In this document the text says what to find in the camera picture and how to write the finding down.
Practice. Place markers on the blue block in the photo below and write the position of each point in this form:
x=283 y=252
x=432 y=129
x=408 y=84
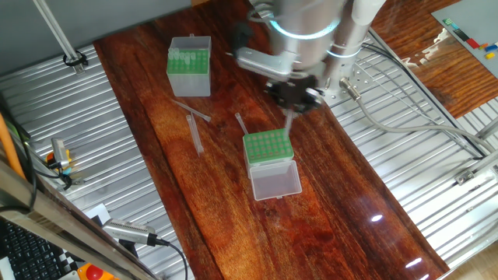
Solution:
x=491 y=48

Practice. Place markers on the green clear pipette tip box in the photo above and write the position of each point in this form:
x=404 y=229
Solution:
x=276 y=183
x=190 y=83

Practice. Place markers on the orange tube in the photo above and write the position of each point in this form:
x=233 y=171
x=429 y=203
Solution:
x=8 y=148

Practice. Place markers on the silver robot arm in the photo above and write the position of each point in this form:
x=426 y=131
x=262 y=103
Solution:
x=307 y=23

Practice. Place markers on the black keyboard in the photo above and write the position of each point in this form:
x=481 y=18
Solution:
x=27 y=253

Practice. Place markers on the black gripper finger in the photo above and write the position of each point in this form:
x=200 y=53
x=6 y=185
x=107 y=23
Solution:
x=313 y=100
x=290 y=108

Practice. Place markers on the yellow orange turtle toy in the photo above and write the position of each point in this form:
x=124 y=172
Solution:
x=49 y=157

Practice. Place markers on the aluminium post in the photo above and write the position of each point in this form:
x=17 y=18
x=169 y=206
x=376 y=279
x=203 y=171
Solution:
x=58 y=33

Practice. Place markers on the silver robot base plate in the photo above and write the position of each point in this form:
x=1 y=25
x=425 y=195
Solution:
x=365 y=78

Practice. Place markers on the black block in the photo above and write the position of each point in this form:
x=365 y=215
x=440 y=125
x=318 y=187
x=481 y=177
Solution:
x=461 y=35

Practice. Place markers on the orange emergency stop box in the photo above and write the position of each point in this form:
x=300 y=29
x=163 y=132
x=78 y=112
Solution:
x=93 y=272

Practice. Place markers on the green block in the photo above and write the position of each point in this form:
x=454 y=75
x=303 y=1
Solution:
x=446 y=22

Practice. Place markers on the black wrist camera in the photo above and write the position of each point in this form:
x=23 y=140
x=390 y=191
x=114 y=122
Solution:
x=241 y=34

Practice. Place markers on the glossy brown wooden board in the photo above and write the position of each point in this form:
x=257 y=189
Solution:
x=272 y=241

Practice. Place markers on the grey board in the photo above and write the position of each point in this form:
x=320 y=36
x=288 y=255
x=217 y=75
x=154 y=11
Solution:
x=474 y=19

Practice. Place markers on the silver camera mount bracket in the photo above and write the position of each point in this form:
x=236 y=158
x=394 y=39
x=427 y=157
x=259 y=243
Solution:
x=264 y=64

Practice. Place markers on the yellow block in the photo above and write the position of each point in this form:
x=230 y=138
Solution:
x=489 y=55

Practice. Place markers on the silver camera on stand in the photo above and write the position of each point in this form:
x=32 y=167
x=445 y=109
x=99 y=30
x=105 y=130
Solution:
x=128 y=231

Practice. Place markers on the aluminium profile bar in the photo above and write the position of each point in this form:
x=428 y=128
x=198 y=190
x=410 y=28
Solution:
x=488 y=130
x=478 y=167

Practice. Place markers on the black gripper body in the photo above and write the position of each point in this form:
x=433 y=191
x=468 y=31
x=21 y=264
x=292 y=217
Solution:
x=292 y=91

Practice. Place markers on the red block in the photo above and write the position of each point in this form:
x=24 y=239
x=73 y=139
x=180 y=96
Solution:
x=472 y=43

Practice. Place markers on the shiny steel rail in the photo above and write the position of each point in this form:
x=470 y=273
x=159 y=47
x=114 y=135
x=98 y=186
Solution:
x=46 y=214

